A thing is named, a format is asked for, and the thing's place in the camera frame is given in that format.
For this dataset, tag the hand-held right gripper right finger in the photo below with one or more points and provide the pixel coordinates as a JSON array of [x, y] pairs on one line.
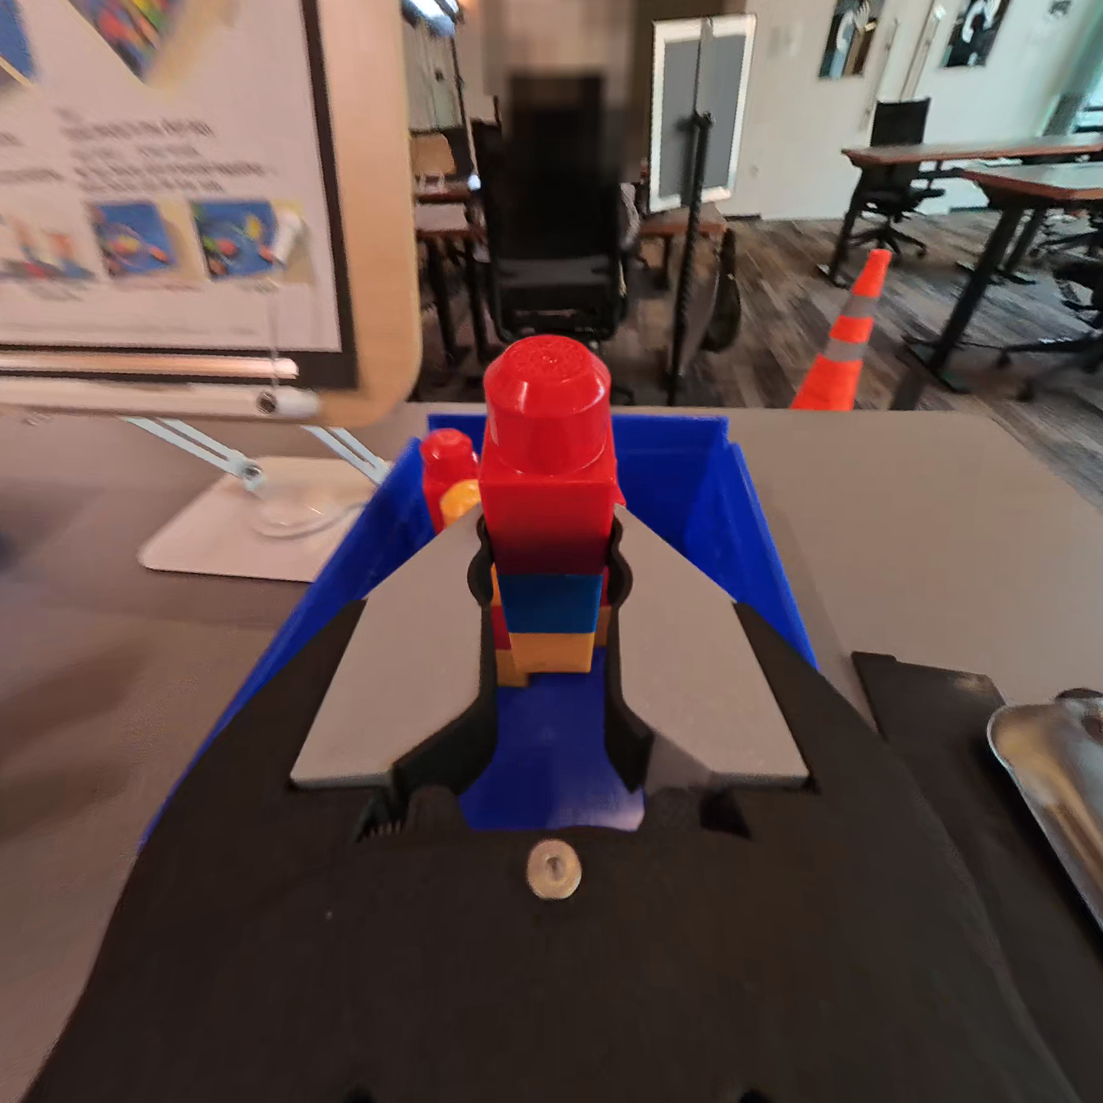
[[705, 680]]

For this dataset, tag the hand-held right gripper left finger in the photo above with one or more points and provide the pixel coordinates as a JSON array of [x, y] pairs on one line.
[[395, 680]]

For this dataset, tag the blue plastic storage bin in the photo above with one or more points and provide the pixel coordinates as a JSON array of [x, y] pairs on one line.
[[731, 535]]

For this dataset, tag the yellow mega block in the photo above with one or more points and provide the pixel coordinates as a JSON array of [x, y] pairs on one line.
[[551, 651]]

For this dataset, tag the red mega block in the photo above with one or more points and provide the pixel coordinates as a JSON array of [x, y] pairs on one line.
[[543, 482]]

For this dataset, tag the white stand with instruction sheet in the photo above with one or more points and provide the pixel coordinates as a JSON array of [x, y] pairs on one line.
[[258, 535]]

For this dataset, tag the group of built block towers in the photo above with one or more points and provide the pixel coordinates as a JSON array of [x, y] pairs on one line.
[[447, 465]]

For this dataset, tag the shiny metal tray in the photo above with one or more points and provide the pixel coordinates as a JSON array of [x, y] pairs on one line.
[[1051, 776]]

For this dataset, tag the orange traffic cone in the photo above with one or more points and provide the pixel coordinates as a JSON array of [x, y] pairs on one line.
[[848, 345]]

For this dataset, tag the black pole stand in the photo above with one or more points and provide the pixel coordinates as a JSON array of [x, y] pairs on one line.
[[688, 259]]

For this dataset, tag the black office chair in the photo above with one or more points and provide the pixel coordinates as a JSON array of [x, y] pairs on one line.
[[895, 146], [551, 285]]

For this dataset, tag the black backing board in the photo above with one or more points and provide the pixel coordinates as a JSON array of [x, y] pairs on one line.
[[330, 216]]

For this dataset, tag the grey framed panel board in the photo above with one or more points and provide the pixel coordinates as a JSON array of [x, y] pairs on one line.
[[680, 103]]

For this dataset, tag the wooden top desk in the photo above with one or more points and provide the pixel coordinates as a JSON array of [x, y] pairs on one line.
[[1033, 180], [947, 153]]

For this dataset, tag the printed instruction sheet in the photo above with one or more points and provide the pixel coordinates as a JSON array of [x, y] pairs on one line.
[[171, 129]]

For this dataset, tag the wall poster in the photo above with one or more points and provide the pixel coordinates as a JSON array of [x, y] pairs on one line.
[[973, 35], [848, 38]]

